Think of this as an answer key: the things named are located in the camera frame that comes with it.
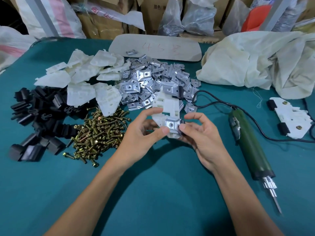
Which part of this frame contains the person's right hand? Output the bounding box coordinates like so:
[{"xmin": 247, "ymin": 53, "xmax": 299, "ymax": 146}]
[{"xmin": 178, "ymin": 112, "xmax": 231, "ymax": 174}]

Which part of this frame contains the person's left hand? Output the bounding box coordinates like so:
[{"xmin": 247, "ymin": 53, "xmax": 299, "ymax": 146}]
[{"xmin": 115, "ymin": 108, "xmax": 170, "ymax": 170}]

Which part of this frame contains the white plastic bracket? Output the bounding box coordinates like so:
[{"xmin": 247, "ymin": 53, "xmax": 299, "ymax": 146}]
[{"xmin": 152, "ymin": 91, "xmax": 184, "ymax": 139}]

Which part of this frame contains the person's left forearm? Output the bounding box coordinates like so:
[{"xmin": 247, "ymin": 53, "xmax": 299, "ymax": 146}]
[{"xmin": 44, "ymin": 155, "xmax": 138, "ymax": 236}]

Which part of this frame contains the person's right forearm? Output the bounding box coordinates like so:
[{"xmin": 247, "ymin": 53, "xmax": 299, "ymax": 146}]
[{"xmin": 212, "ymin": 155, "xmax": 285, "ymax": 236}]

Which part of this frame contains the pile of silver metal plates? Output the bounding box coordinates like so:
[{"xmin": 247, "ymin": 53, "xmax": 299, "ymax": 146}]
[{"xmin": 115, "ymin": 54, "xmax": 202, "ymax": 114}]

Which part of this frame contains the pile of brass screws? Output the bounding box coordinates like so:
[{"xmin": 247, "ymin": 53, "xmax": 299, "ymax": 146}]
[{"xmin": 63, "ymin": 107, "xmax": 130, "ymax": 167}]

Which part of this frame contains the green electric screwdriver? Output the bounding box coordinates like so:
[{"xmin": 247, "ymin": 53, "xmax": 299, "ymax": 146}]
[{"xmin": 228, "ymin": 109, "xmax": 283, "ymax": 215}]

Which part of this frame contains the beige oval board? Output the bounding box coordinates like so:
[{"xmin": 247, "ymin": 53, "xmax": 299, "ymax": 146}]
[{"xmin": 108, "ymin": 34, "xmax": 203, "ymax": 62}]

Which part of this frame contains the cream cloth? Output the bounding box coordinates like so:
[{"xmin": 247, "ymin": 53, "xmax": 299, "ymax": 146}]
[{"xmin": 196, "ymin": 30, "xmax": 315, "ymax": 100}]

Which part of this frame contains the pile of white plastic brackets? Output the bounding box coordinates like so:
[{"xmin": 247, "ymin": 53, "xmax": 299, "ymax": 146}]
[{"xmin": 34, "ymin": 49, "xmax": 128, "ymax": 118}]

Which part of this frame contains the clear plastic bag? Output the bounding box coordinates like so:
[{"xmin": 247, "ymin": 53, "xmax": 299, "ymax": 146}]
[
  {"xmin": 182, "ymin": 0, "xmax": 217, "ymax": 37},
  {"xmin": 157, "ymin": 0, "xmax": 185, "ymax": 37},
  {"xmin": 221, "ymin": 0, "xmax": 252, "ymax": 37},
  {"xmin": 271, "ymin": 0, "xmax": 308, "ymax": 32}
]

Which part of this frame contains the pile of black plastic clips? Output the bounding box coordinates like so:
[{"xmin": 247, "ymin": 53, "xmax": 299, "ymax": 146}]
[{"xmin": 9, "ymin": 86, "xmax": 85, "ymax": 162}]

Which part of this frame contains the brown cardboard box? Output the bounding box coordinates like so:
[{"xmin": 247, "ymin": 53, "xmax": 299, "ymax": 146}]
[
  {"xmin": 140, "ymin": 0, "xmax": 188, "ymax": 35},
  {"xmin": 65, "ymin": 0, "xmax": 146, "ymax": 40}
]

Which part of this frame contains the orange plastic object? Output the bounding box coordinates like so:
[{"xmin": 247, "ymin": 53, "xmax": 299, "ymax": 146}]
[{"xmin": 241, "ymin": 4, "xmax": 273, "ymax": 33}]

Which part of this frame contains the white woven sack pink stripe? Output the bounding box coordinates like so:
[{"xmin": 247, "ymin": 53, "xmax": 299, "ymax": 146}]
[
  {"xmin": 0, "ymin": 25, "xmax": 38, "ymax": 74},
  {"xmin": 15, "ymin": 0, "xmax": 87, "ymax": 40}
]

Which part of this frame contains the black power cable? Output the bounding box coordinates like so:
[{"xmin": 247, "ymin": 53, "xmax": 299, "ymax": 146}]
[{"xmin": 192, "ymin": 90, "xmax": 315, "ymax": 143}]

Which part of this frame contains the assembled white bracket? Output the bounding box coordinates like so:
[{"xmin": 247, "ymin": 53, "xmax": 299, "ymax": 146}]
[{"xmin": 267, "ymin": 97, "xmax": 313, "ymax": 139}]

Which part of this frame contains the grey metal post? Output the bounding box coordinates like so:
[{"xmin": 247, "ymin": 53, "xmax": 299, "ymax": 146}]
[{"xmin": 260, "ymin": 0, "xmax": 294, "ymax": 31}]

